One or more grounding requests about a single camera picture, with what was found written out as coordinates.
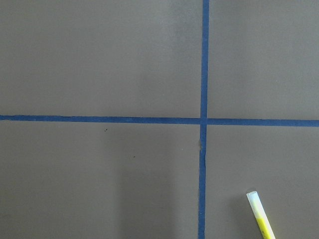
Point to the yellow highlighter pen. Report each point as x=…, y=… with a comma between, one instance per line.
x=260, y=215

